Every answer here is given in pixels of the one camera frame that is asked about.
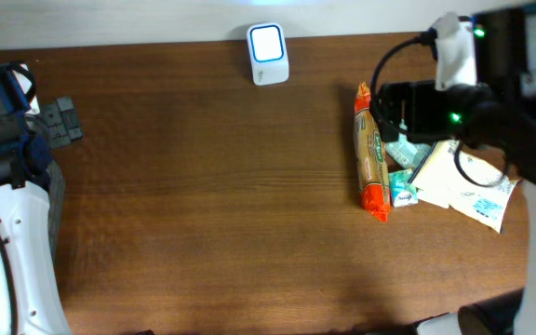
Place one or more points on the small teal tissue pack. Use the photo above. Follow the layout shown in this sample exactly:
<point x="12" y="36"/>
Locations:
<point x="403" y="193"/>

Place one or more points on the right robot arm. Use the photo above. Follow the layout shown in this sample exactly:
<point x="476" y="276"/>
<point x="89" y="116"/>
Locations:
<point x="505" y="47"/>

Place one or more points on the white cream tube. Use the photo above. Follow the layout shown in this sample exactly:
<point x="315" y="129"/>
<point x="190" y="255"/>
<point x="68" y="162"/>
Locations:
<point x="440" y="199"/>

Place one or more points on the grey plastic mesh basket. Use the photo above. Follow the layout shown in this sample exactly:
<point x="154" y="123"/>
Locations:
<point x="56" y="193"/>

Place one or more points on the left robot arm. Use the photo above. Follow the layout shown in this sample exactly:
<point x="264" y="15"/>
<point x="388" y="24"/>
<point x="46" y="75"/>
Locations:
<point x="32" y="190"/>

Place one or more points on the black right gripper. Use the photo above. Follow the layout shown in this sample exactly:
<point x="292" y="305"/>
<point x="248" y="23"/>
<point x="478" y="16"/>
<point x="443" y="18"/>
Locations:
<point x="390" y="112"/>

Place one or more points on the orange spaghetti package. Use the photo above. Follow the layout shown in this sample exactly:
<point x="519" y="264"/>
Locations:
<point x="372" y="170"/>

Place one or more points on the teal wet wipes pack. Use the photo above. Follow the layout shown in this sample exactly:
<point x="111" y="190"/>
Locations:
<point x="407" y="154"/>

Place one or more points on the white barcode scanner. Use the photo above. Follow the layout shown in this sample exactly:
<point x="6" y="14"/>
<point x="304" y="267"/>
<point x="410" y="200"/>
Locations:
<point x="268" y="54"/>

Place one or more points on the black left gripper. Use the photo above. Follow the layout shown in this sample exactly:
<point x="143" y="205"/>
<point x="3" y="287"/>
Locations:
<point x="63" y="122"/>

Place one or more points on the pale yellow snack package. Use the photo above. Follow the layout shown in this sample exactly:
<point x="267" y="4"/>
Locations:
<point x="476" y="188"/>

